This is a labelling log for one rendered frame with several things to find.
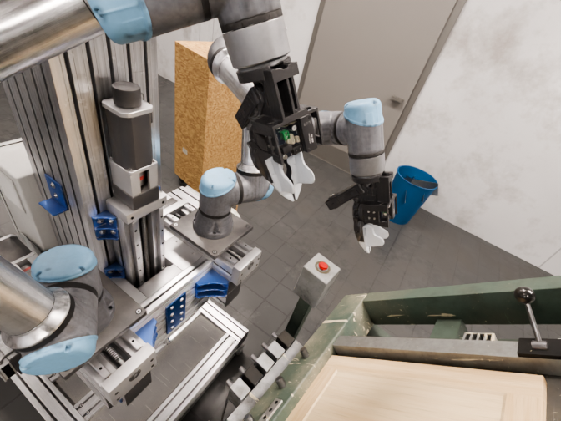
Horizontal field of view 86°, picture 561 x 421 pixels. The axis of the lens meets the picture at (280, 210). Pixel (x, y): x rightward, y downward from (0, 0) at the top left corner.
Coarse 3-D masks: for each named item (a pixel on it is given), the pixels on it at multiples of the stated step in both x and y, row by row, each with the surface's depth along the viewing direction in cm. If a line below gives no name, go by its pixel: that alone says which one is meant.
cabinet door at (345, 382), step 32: (320, 384) 91; (352, 384) 85; (384, 384) 79; (416, 384) 74; (448, 384) 69; (480, 384) 66; (512, 384) 62; (544, 384) 60; (320, 416) 80; (352, 416) 75; (384, 416) 70; (416, 416) 66; (448, 416) 63; (480, 416) 60; (512, 416) 57; (544, 416) 55
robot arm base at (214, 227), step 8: (200, 216) 107; (208, 216) 105; (216, 216) 105; (224, 216) 107; (200, 224) 108; (208, 224) 107; (216, 224) 107; (224, 224) 109; (232, 224) 114; (200, 232) 109; (208, 232) 108; (216, 232) 109; (224, 232) 110
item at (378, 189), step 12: (360, 180) 65; (372, 180) 64; (384, 180) 64; (372, 192) 67; (384, 192) 65; (360, 204) 68; (372, 204) 67; (384, 204) 66; (396, 204) 70; (360, 216) 69; (372, 216) 69; (384, 216) 67
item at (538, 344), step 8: (520, 288) 66; (528, 288) 66; (520, 296) 65; (528, 296) 65; (528, 304) 65; (528, 312) 65; (536, 328) 64; (536, 336) 64; (536, 344) 63; (544, 344) 62
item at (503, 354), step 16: (352, 336) 102; (336, 352) 103; (352, 352) 98; (368, 352) 93; (384, 352) 89; (400, 352) 85; (416, 352) 82; (432, 352) 78; (448, 352) 75; (464, 352) 73; (480, 352) 71; (496, 352) 69; (512, 352) 67; (496, 368) 69; (512, 368) 67; (528, 368) 64; (544, 368) 62; (560, 368) 60
